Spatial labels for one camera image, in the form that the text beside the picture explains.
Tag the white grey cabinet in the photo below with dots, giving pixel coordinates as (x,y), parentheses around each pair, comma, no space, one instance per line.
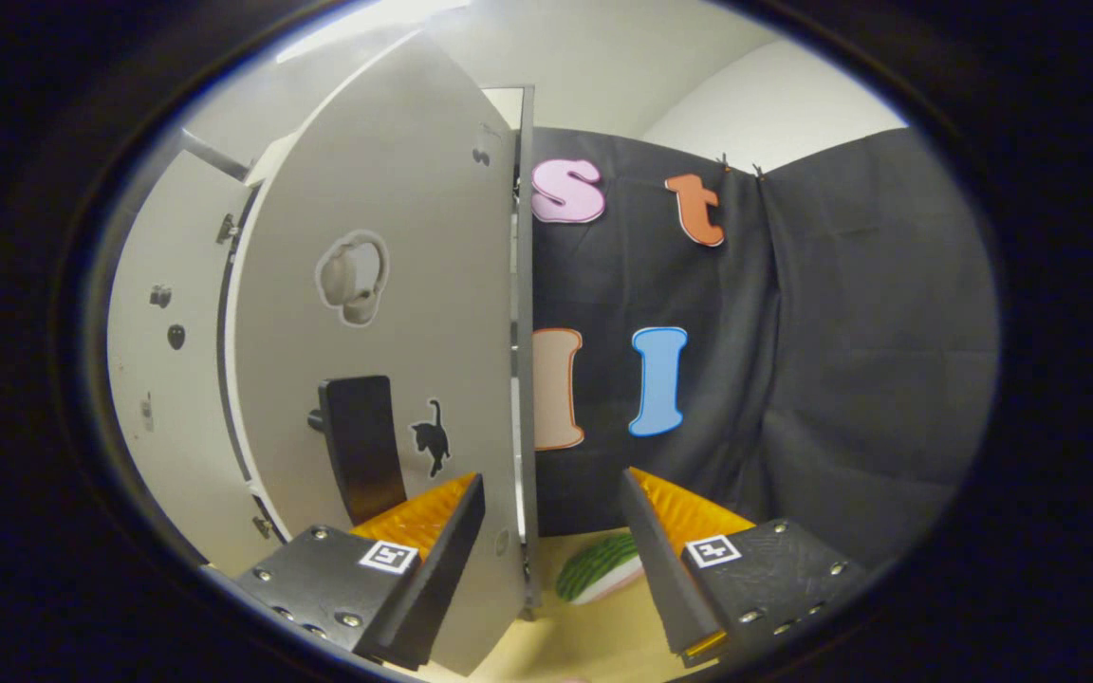
(527,427)

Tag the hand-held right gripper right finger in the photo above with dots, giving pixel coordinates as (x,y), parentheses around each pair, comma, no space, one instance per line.
(665,569)

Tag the black backdrop cloth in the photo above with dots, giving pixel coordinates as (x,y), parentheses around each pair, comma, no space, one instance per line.
(841,332)

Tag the watermelon slice toy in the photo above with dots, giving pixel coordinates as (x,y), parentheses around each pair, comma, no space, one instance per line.
(594,564)

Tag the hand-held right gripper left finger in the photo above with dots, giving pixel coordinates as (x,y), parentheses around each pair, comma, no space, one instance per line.
(437,569)

